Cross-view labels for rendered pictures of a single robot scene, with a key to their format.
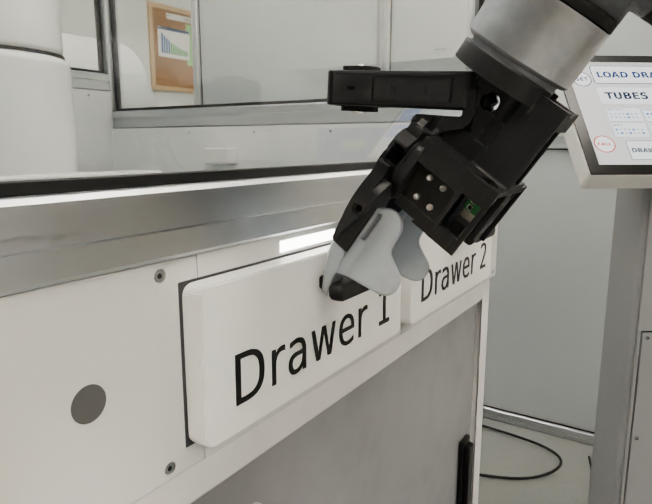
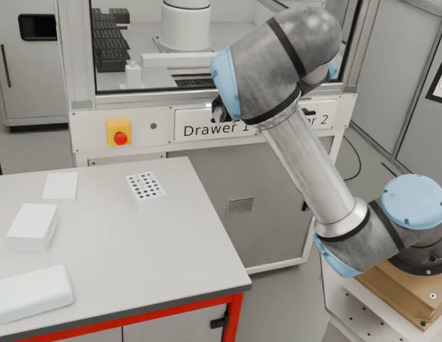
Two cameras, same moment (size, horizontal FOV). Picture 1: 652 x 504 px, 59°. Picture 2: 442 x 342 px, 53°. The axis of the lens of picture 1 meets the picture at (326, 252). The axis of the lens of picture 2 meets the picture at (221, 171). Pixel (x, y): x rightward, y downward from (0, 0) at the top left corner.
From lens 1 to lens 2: 1.13 m
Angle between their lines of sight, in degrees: 39
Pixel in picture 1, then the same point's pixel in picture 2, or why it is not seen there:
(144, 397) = (165, 127)
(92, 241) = (157, 100)
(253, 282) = (191, 112)
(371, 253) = (217, 115)
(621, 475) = not seen: hidden behind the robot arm
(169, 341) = (171, 119)
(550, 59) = not seen: hidden behind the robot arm
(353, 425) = (237, 154)
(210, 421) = (176, 136)
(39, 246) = (148, 100)
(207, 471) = (179, 146)
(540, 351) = not seen: outside the picture
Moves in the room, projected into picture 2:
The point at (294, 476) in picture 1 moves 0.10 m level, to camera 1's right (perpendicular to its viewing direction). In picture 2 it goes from (209, 158) to (231, 169)
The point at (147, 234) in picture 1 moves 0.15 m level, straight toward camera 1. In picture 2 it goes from (168, 100) to (144, 119)
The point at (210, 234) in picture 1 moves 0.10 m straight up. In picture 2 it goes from (184, 101) to (185, 71)
